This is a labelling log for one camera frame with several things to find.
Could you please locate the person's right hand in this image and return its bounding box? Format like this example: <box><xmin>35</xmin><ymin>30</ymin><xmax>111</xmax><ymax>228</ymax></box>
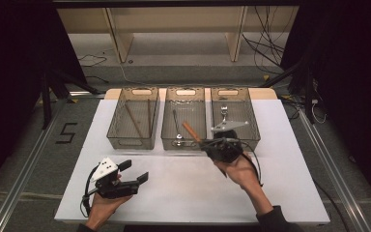
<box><xmin>214</xmin><ymin>154</ymin><xmax>262</xmax><ymax>194</ymax></box>

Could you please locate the bundle of black cables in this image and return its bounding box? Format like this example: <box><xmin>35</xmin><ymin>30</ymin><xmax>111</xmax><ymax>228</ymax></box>
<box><xmin>242</xmin><ymin>6</ymin><xmax>293</xmax><ymax>75</ymax></box>

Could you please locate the right hand-held gripper cable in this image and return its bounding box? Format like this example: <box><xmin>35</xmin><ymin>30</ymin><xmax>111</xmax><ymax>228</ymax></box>
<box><xmin>238</xmin><ymin>138</ymin><xmax>265</xmax><ymax>188</ymax></box>

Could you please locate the light wooden desk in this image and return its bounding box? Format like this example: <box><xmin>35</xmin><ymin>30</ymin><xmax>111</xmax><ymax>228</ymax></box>
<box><xmin>57</xmin><ymin>6</ymin><xmax>300</xmax><ymax>64</ymax></box>

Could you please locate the thick black floor cable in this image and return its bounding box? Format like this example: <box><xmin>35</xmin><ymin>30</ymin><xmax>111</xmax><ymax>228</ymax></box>
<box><xmin>313</xmin><ymin>180</ymin><xmax>351</xmax><ymax>232</ymax></box>

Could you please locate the thin black floor cable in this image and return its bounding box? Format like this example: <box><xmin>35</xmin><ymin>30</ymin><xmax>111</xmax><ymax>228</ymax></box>
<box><xmin>78</xmin><ymin>53</ymin><xmax>108</xmax><ymax>68</ymax></box>

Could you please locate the wooden-handled knife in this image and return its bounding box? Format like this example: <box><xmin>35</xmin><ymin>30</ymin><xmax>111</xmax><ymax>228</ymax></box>
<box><xmin>182</xmin><ymin>120</ymin><xmax>229</xmax><ymax>179</ymax></box>

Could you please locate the black metal stand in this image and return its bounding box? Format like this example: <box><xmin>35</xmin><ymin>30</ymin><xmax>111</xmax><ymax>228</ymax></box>
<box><xmin>40</xmin><ymin>69</ymin><xmax>101</xmax><ymax>130</ymax></box>
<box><xmin>260</xmin><ymin>59</ymin><xmax>317</xmax><ymax>125</ymax></box>

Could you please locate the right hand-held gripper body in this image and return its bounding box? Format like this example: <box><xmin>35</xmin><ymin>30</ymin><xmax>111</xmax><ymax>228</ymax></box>
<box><xmin>206</xmin><ymin>120</ymin><xmax>250</xmax><ymax>163</ymax></box>

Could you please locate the long aluminium rail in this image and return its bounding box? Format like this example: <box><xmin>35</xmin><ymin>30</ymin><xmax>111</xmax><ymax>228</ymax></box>
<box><xmin>298</xmin><ymin>109</ymin><xmax>371</xmax><ymax>232</ymax></box>
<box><xmin>0</xmin><ymin>96</ymin><xmax>67</xmax><ymax>232</ymax></box>

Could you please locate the clear grey plastic bin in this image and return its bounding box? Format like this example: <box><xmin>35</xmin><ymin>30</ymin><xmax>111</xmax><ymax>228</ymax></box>
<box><xmin>160</xmin><ymin>86</ymin><xmax>208</xmax><ymax>152</ymax></box>
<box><xmin>210</xmin><ymin>86</ymin><xmax>262</xmax><ymax>153</ymax></box>
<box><xmin>105</xmin><ymin>86</ymin><xmax>160</xmax><ymax>151</ymax></box>

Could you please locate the metal spoon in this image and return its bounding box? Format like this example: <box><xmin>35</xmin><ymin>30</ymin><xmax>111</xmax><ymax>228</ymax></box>
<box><xmin>172</xmin><ymin>108</ymin><xmax>186</xmax><ymax>146</ymax></box>

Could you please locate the dark curtain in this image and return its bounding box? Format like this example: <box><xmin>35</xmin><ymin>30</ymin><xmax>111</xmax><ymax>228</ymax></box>
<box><xmin>0</xmin><ymin>0</ymin><xmax>88</xmax><ymax>197</ymax></box>
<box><xmin>281</xmin><ymin>0</ymin><xmax>371</xmax><ymax>211</ymax></box>

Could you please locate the person's left hand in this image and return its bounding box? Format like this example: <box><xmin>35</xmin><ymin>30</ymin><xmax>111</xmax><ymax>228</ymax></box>
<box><xmin>85</xmin><ymin>191</ymin><xmax>133</xmax><ymax>232</ymax></box>

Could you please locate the hand-held gripper cable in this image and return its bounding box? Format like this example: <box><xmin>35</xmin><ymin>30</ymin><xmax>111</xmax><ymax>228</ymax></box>
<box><xmin>238</xmin><ymin>138</ymin><xmax>265</xmax><ymax>188</ymax></box>
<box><xmin>79</xmin><ymin>165</ymin><xmax>100</xmax><ymax>218</ymax></box>

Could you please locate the left hand-held gripper cable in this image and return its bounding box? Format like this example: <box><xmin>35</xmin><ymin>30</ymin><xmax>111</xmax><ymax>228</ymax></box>
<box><xmin>79</xmin><ymin>165</ymin><xmax>100</xmax><ymax>218</ymax></box>

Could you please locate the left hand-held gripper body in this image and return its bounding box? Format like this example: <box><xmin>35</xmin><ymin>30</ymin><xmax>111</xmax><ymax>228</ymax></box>
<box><xmin>91</xmin><ymin>157</ymin><xmax>142</xmax><ymax>200</ymax></box>

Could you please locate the short aluminium rail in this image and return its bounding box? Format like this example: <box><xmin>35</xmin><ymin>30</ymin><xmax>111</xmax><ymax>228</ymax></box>
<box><xmin>69</xmin><ymin>91</ymin><xmax>106</xmax><ymax>100</ymax></box>

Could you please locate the wooden-handled fork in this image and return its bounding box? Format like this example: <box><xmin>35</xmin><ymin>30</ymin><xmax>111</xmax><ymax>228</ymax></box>
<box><xmin>219</xmin><ymin>105</ymin><xmax>230</xmax><ymax>124</ymax></box>

